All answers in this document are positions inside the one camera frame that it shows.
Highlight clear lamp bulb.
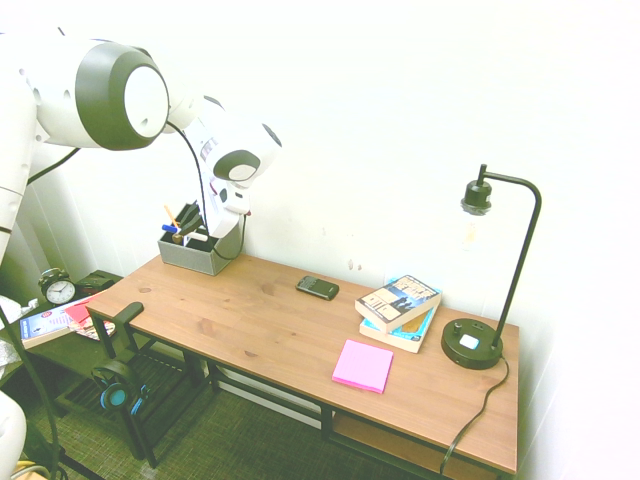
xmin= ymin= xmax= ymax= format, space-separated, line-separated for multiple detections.
xmin=460 ymin=207 xmax=484 ymax=252

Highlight dark side table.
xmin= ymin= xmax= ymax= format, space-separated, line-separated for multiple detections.
xmin=0 ymin=269 xmax=154 ymax=419

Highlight red paper sheet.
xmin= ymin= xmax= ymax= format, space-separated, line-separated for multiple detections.
xmin=63 ymin=294 xmax=102 ymax=327

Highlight pink sticky note pad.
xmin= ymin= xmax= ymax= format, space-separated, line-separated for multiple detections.
xmin=331 ymin=339 xmax=395 ymax=395

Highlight black headphone hanger clamp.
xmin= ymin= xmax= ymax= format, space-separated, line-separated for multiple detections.
xmin=101 ymin=301 xmax=146 ymax=362

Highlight dark small box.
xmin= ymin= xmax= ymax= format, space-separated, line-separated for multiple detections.
xmin=74 ymin=276 xmax=117 ymax=297

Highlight paperback book with photo cover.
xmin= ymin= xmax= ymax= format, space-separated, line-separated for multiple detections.
xmin=354 ymin=274 xmax=443 ymax=334

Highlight black twin-bell alarm clock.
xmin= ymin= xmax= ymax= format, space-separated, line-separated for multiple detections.
xmin=38 ymin=267 xmax=78 ymax=307

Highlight black and blue headphones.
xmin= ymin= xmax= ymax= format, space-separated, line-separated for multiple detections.
xmin=90 ymin=359 xmax=152 ymax=417

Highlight black mobile phone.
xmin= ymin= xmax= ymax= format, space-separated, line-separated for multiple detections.
xmin=294 ymin=275 xmax=341 ymax=302

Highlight black desk lamp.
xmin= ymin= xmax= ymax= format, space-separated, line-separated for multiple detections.
xmin=440 ymin=163 xmax=543 ymax=372

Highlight stack of two books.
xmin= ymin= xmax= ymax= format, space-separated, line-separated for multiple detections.
xmin=358 ymin=277 xmax=444 ymax=355

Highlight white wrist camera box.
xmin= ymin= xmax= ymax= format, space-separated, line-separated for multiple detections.
xmin=221 ymin=183 xmax=252 ymax=217

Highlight black stand base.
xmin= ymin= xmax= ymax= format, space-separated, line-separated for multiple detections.
xmin=19 ymin=424 xmax=104 ymax=480

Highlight gray desk organizer holder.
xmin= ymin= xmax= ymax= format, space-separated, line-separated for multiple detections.
xmin=157 ymin=222 xmax=247 ymax=278

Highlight black slatted rack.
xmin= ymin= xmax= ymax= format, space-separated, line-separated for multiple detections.
xmin=53 ymin=344 xmax=222 ymax=469

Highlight black lamp power cord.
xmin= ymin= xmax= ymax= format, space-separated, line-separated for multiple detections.
xmin=438 ymin=353 xmax=511 ymax=476

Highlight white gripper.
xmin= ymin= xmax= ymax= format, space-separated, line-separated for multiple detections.
xmin=176 ymin=185 xmax=242 ymax=240

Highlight colourful magazine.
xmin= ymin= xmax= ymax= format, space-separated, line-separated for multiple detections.
xmin=67 ymin=317 xmax=118 ymax=342

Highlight white patterned cloth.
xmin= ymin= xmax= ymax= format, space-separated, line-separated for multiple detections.
xmin=0 ymin=293 xmax=40 ymax=379

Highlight wooden desk with black frame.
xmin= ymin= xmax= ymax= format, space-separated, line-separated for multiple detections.
xmin=85 ymin=252 xmax=521 ymax=480

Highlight blue and white book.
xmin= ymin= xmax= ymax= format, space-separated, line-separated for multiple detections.
xmin=19 ymin=308 xmax=74 ymax=350

